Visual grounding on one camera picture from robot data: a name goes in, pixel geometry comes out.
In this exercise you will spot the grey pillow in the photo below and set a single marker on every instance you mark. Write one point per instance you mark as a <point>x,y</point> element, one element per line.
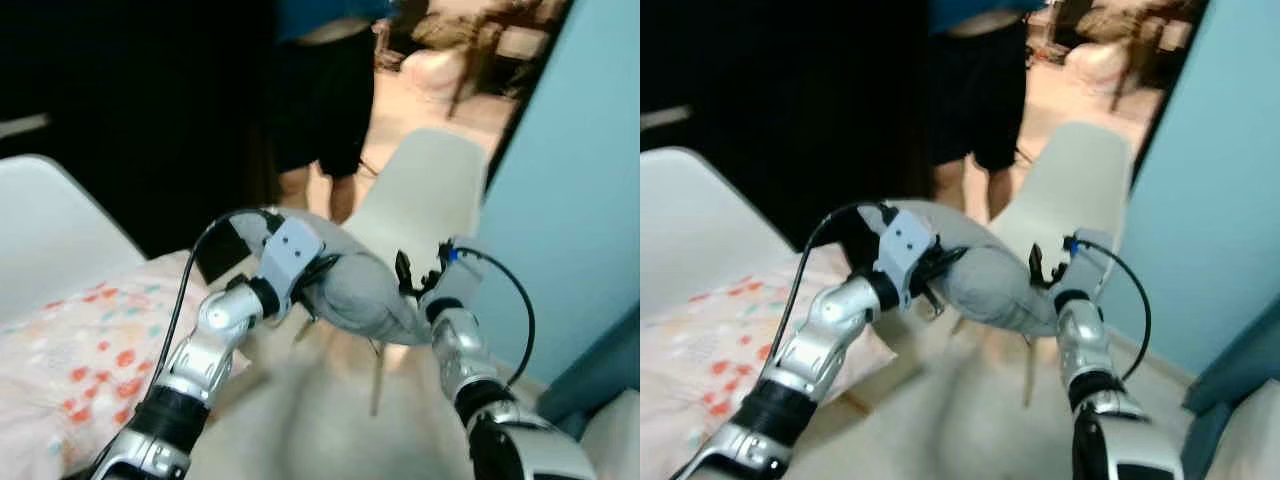
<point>1000,285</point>
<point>370,295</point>

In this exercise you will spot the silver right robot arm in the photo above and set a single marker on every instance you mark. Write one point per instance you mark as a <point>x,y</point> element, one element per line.
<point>1088,350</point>
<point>465,360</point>

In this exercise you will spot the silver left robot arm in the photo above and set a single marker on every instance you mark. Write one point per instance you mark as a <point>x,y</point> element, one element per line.
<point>205,350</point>
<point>815,345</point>

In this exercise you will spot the white plastic shell chair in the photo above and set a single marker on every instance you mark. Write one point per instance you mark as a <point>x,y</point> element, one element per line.
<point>1075,175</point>
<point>430,180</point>
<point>50,230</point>
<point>700,230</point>

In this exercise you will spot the white floral print pillow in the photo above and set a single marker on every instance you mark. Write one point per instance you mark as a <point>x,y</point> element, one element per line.
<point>80,360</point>
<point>700,370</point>

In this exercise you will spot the dark wooden chair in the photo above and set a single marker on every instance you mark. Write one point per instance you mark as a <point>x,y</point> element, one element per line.
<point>500,30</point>
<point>1150,30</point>

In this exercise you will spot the person in black shorts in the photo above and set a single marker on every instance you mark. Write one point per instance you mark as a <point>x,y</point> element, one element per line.
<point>985,100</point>
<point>320,100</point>

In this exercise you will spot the white bag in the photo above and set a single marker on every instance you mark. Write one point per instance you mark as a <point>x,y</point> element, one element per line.
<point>1092,65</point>
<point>432,72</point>

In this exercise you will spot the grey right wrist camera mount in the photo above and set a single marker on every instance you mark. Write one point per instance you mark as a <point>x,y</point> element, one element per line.
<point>455,280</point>
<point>1088,265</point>

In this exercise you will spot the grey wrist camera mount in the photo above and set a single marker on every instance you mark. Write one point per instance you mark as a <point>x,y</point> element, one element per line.
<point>288,260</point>
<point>455,280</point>
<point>905,250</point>
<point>1088,265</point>

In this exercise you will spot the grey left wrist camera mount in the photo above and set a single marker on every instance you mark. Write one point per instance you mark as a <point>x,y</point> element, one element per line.
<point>288,260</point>
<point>905,250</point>

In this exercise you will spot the teal upholstered bed frame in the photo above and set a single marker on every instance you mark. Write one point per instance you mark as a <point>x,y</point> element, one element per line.
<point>1240,350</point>
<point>600,370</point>

